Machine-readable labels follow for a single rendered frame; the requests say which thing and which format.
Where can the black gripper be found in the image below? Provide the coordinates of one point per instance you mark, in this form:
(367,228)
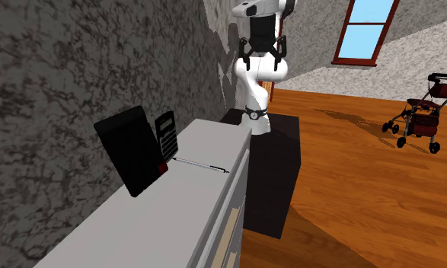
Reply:
(262,33)

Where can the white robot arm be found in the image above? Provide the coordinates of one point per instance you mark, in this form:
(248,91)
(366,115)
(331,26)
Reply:
(258,100)

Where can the red framed window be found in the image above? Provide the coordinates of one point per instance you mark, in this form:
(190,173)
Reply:
(364,31)

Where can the dark robot stand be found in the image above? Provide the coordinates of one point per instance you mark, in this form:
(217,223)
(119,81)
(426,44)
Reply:
(273,174)

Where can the black calculator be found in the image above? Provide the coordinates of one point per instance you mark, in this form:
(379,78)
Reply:
(167,135)

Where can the slim white and black pen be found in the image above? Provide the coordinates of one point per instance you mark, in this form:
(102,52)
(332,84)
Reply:
(199,164)

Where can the black tablet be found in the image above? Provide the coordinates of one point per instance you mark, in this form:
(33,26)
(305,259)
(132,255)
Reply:
(130,152)

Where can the red rollator walker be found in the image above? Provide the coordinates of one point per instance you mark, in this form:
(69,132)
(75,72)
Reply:
(423,120)

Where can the grey chest of drawers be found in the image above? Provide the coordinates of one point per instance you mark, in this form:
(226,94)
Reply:
(163,222)

